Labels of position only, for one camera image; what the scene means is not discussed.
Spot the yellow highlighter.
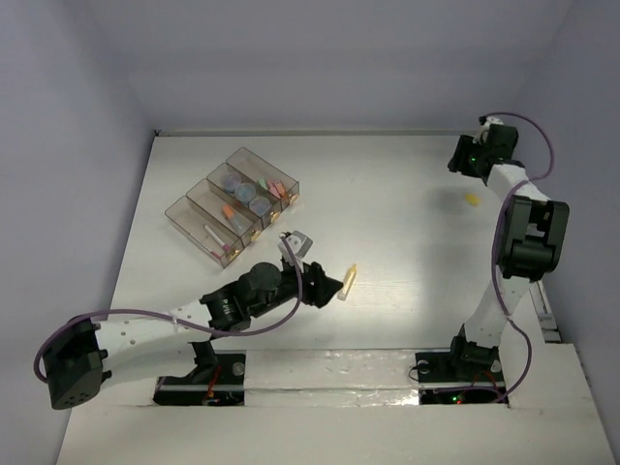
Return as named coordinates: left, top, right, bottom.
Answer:
left=337, top=263, right=357, bottom=301

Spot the yellow eraser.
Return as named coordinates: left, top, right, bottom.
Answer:
left=465, top=194, right=481, bottom=206

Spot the grey orange-tipped marker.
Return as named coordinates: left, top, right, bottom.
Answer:
left=229, top=215, right=246, bottom=234

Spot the white pink-capped pen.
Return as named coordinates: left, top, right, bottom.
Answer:
left=203, top=224, right=227, bottom=249

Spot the pink highlighter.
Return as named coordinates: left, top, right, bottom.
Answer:
left=267, top=180, right=286, bottom=199

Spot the clear tape roll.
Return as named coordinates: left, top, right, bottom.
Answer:
left=221, top=172, right=241, bottom=193

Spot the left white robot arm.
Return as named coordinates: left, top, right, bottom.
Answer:
left=34, top=263, right=343, bottom=411

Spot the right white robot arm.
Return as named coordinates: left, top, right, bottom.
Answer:
left=446, top=113, right=570, bottom=380

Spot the silver taped front board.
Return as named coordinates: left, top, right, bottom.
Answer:
left=244, top=350, right=419, bottom=408

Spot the clear brown compartment organizer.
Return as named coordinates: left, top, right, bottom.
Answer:
left=165, top=147, right=300, bottom=268

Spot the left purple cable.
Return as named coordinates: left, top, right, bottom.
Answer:
left=33, top=239, right=306, bottom=387

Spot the purple cable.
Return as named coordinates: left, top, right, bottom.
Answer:
left=488, top=111, right=556, bottom=406
left=33, top=239, right=306, bottom=387

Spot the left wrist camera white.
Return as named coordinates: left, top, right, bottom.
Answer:
left=278, top=231, right=313, bottom=265

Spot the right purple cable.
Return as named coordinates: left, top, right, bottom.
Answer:
left=488, top=111, right=556, bottom=406

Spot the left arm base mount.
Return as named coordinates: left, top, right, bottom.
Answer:
left=153, top=342, right=246, bottom=407

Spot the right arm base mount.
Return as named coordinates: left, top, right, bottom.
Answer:
left=408, top=330, right=508, bottom=405

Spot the aluminium rail right edge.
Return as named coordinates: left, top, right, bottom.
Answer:
left=483, top=130, right=561, bottom=343

